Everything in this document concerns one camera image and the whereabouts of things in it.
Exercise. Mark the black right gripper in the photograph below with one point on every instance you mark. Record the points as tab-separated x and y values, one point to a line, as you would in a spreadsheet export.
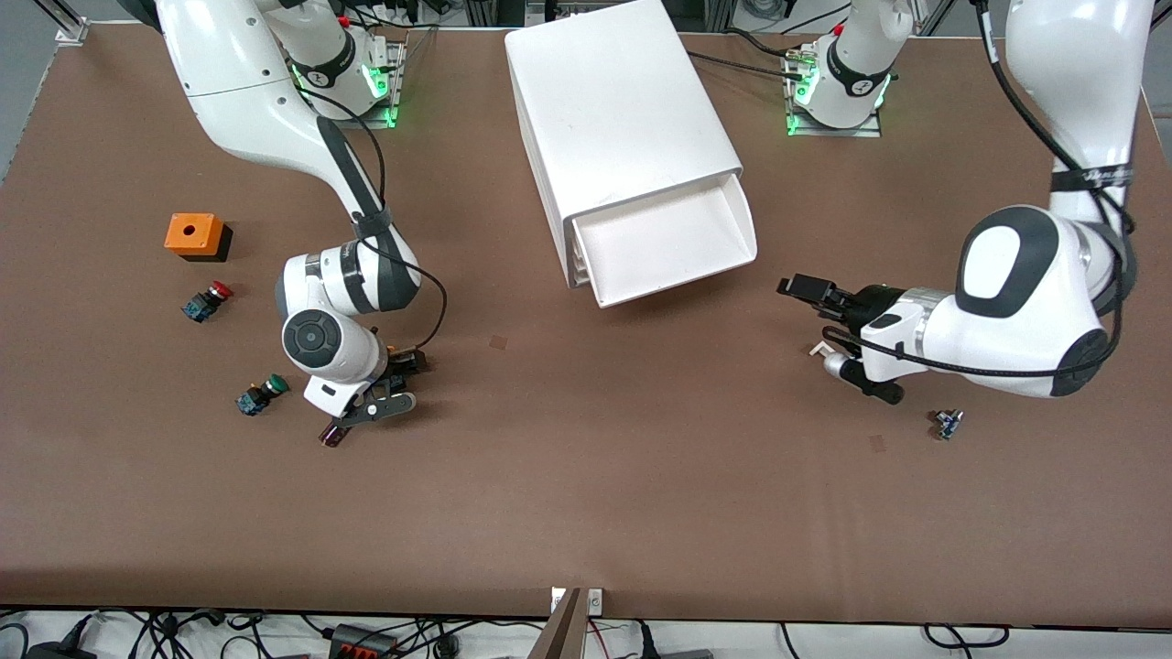
399	369

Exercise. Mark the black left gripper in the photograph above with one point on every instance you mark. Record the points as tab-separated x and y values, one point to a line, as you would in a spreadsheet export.
871	303

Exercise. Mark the yellow push button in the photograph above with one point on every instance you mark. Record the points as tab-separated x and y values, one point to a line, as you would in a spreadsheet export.
393	350

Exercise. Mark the white plastic drawer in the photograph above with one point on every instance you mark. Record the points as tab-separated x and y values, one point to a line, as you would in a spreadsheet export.
582	275
578	256
668	247

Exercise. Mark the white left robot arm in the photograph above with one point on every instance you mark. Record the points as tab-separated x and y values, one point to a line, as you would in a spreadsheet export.
1025	311

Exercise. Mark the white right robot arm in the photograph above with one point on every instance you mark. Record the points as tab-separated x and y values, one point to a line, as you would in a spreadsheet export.
238	82

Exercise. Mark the green push button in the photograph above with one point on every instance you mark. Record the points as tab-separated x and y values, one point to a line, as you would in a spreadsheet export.
259	395

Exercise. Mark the red push button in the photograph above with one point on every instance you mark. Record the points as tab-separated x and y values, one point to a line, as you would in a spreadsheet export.
206	302

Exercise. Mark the white drawer cabinet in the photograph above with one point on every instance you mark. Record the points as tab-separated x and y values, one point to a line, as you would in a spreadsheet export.
613	101

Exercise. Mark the white curved plastic piece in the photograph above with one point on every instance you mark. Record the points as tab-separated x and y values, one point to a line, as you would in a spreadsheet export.
818	349

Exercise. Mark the dark brown capacitor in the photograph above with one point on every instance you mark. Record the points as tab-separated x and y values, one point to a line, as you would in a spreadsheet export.
331	437

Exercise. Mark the small blue electronic component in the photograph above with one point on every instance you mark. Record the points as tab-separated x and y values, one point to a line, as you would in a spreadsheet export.
948	425

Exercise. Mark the orange box with hole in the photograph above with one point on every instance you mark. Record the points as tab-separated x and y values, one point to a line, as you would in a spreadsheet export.
192	233

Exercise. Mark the black power strip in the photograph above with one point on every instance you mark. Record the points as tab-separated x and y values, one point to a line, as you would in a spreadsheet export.
362	641

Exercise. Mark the black power adapter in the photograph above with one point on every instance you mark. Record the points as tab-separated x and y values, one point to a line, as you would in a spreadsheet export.
55	652

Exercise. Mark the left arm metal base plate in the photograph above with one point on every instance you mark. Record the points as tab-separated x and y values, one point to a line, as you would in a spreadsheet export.
870	131

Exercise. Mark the small white bracket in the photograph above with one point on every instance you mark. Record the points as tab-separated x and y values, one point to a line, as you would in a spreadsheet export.
595	600
556	599

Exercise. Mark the brown post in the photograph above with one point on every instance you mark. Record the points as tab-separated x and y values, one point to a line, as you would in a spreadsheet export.
558	631

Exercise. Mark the metal table corner bracket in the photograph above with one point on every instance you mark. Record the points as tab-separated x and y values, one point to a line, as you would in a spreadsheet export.
71	32

